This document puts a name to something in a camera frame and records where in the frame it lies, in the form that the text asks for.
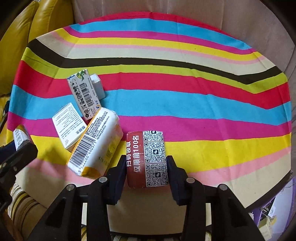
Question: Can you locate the white green barcode box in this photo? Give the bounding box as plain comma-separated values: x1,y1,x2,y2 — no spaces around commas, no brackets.
67,69,101,121

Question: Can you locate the purple white storage box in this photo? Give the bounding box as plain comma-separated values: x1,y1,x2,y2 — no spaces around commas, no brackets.
249,177,295,240

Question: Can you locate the white text medicine box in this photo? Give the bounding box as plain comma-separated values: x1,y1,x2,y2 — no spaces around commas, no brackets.
52,102,87,152

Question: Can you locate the beige curtain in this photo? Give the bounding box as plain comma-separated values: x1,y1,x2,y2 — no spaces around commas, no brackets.
72,0,295,77

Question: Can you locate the yellow leather cushion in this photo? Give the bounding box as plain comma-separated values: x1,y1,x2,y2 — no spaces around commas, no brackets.
1,1,74,96

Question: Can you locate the small grey white box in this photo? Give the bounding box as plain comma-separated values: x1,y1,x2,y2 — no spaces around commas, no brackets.
90,74,106,100

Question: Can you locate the red QR code box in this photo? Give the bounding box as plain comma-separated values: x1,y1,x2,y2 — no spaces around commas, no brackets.
126,130,169,188

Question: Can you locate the small white yellow box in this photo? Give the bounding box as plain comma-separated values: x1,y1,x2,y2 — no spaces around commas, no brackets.
13,125,32,151

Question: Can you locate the colourful striped cloth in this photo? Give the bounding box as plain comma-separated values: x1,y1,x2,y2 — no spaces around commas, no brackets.
6,12,292,206

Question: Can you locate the white yellow barcode box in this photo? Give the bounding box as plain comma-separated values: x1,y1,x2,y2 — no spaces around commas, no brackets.
67,108,123,179

